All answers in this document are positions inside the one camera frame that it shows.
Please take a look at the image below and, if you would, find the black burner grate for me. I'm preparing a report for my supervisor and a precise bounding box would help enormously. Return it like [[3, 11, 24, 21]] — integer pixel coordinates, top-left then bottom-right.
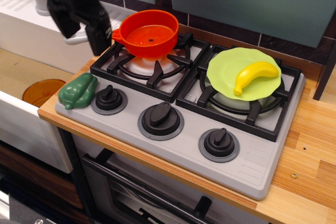
[[90, 33, 211, 102], [176, 45, 304, 142]]

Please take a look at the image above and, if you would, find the black left stove knob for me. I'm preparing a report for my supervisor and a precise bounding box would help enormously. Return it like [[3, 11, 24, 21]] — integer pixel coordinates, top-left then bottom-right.
[[91, 85, 128, 115]]

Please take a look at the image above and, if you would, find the toy oven door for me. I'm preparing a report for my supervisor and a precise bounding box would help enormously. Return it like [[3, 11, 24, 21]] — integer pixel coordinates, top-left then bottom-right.
[[81, 148, 237, 224]]

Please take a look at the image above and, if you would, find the orange pot with grey handle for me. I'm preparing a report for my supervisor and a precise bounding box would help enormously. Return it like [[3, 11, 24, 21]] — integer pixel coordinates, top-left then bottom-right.
[[110, 9, 180, 59]]

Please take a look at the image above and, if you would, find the black stove knob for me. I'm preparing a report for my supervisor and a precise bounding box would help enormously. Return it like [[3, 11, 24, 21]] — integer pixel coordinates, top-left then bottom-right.
[[198, 128, 240, 163], [91, 85, 128, 115], [138, 102, 184, 141]]

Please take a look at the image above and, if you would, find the grey toy stove top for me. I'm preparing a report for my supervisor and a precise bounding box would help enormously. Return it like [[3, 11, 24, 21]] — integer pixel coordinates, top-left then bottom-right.
[[55, 45, 306, 200]]

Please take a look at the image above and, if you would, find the orange sink drain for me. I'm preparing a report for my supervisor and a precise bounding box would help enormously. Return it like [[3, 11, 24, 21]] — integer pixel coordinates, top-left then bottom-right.
[[22, 79, 66, 108]]

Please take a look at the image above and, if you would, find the black right burner grate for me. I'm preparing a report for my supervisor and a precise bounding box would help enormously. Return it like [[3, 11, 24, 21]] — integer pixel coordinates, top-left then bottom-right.
[[176, 45, 304, 142]]

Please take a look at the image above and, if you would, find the black right stove knob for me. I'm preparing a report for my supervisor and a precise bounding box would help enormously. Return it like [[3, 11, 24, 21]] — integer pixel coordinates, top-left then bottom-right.
[[198, 128, 240, 163]]

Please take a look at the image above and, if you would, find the green toy bell pepper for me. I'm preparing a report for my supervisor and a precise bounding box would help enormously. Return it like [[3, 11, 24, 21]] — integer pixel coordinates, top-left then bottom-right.
[[58, 73, 98, 110]]

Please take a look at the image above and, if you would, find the light green plastic plate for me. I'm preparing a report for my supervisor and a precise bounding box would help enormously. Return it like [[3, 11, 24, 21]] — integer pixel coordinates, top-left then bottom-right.
[[206, 47, 282, 101]]

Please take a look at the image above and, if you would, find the black middle stove knob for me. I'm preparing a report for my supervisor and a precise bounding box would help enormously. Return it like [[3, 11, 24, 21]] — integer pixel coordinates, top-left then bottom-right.
[[138, 102, 184, 141]]

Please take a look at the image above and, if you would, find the brass screw in countertop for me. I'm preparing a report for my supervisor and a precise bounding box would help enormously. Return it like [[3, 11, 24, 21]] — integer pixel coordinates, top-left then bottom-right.
[[291, 173, 298, 179]]

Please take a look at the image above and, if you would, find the black left burner grate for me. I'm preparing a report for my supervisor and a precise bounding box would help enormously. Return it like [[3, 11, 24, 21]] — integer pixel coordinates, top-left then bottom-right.
[[90, 33, 211, 102]]

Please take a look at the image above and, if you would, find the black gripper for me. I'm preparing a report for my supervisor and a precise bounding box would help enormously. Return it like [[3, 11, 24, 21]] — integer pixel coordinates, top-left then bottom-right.
[[47, 0, 112, 56]]

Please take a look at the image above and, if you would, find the dark brown wooden post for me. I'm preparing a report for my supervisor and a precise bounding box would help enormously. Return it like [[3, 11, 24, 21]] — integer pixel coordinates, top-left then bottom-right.
[[313, 45, 335, 101]]

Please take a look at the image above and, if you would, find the yellow toy banana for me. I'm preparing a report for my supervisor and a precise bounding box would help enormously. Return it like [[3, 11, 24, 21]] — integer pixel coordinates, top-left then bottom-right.
[[234, 61, 279, 95]]

